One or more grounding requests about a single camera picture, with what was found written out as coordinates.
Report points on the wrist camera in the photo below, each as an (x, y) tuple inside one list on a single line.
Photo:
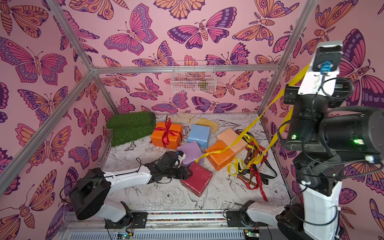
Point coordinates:
[(181, 156), (323, 69)]

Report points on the large orange gift box back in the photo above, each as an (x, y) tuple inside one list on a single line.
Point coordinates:
[(166, 135)]

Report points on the orange gift box front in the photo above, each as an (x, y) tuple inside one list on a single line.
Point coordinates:
[(220, 160)]

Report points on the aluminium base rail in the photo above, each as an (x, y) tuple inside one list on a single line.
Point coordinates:
[(172, 225)]

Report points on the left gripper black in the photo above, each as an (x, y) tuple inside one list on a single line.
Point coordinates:
[(183, 173)]

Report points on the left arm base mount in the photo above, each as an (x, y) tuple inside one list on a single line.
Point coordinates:
[(133, 220)]

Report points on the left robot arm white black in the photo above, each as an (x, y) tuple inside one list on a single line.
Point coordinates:
[(89, 196)]

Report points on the brown ribbon bow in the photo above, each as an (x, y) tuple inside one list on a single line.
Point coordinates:
[(248, 176)]

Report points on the green artificial grass mat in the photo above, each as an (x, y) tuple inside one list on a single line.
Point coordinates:
[(131, 127)]

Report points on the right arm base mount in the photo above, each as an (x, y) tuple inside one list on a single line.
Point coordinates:
[(239, 218)]

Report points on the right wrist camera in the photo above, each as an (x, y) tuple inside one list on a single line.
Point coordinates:
[(323, 69)]

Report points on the white work glove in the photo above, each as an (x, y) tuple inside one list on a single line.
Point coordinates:
[(183, 118)]

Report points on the black printed ribbon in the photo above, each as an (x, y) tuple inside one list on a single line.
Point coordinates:
[(268, 172)]

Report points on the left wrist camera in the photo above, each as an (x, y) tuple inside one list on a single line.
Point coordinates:
[(181, 156)]

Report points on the light blue gift box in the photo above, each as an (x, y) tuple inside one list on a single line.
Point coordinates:
[(199, 134)]

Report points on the white wire basket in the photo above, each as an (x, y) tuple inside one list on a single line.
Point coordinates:
[(194, 77)]

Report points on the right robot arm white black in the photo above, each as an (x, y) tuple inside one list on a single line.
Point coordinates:
[(334, 143)]

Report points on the dark red gift box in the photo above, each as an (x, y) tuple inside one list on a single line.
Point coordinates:
[(199, 180)]

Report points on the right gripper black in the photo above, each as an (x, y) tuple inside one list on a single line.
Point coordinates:
[(292, 94)]

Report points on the peach gift box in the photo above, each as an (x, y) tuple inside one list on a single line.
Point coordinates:
[(228, 136)]

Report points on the purple gift box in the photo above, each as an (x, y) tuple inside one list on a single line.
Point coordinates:
[(192, 152)]

